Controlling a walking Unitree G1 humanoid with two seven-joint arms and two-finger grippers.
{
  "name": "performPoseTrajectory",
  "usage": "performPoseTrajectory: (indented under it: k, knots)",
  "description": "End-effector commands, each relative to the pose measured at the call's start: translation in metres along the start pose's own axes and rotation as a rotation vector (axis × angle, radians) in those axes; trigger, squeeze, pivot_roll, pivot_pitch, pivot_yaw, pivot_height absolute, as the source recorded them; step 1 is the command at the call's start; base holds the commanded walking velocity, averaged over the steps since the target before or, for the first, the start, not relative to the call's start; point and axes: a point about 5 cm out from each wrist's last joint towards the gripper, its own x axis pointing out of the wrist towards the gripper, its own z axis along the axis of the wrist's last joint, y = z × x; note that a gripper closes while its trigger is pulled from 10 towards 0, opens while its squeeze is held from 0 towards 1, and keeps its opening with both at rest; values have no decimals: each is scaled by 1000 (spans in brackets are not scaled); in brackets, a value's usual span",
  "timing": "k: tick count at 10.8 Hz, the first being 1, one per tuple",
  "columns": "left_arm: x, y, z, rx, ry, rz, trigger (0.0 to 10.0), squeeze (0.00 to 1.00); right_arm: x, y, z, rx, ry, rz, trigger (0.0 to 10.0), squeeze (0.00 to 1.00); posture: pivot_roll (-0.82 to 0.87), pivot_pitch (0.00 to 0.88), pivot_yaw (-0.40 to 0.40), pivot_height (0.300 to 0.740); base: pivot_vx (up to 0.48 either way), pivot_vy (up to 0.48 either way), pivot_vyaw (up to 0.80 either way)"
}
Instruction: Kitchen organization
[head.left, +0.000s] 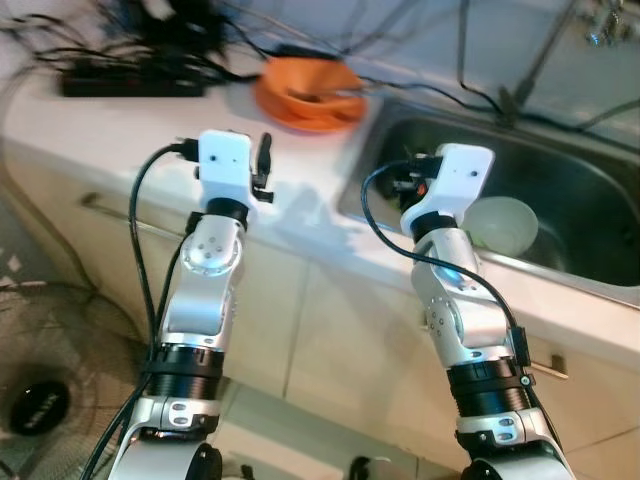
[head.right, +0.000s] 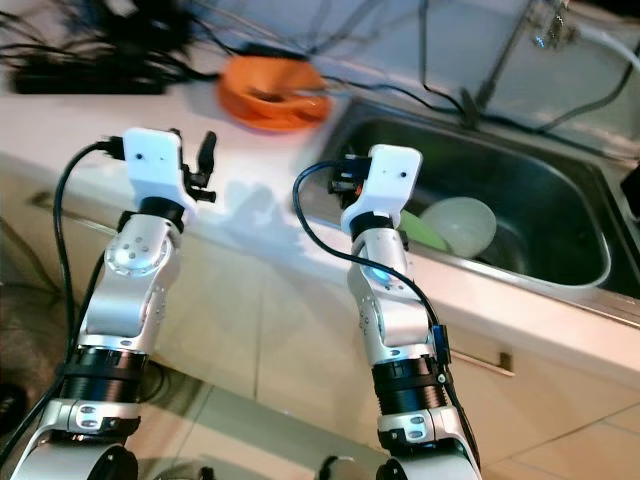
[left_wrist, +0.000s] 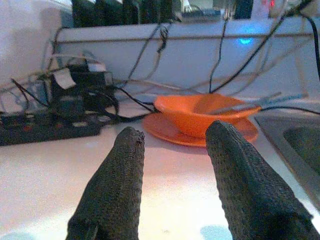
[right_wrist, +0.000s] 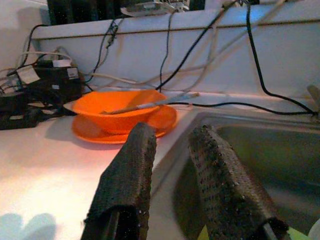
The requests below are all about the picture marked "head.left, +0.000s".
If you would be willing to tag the orange plate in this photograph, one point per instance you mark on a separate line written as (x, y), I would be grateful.
(300, 120)

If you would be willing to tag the blue and brown utensil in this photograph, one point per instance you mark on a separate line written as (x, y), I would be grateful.
(340, 96)

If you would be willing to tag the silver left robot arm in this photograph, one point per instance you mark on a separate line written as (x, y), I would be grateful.
(210, 255)

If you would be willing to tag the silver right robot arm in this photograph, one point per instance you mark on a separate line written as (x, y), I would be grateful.
(460, 320)

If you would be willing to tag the white bowl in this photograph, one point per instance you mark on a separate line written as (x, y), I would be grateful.
(505, 225)

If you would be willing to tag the chrome sink faucet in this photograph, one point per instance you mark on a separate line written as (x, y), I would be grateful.
(512, 105)

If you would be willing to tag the black power strip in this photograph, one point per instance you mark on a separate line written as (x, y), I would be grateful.
(130, 85)

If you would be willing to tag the black plug-in charger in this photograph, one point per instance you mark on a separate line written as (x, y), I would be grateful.
(185, 30)

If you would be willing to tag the stainless steel sink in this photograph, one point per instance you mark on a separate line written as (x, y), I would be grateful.
(580, 200)

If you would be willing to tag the robot left leg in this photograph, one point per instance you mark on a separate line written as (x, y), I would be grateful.
(246, 472)

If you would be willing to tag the floor fan with black hub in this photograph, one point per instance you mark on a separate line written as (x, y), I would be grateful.
(40, 405)

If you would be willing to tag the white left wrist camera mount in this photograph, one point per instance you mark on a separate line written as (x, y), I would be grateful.
(225, 165)

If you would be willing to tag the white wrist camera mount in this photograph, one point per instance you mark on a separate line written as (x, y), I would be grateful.
(460, 175)
(225, 165)

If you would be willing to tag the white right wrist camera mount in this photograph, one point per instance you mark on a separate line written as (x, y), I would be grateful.
(460, 175)

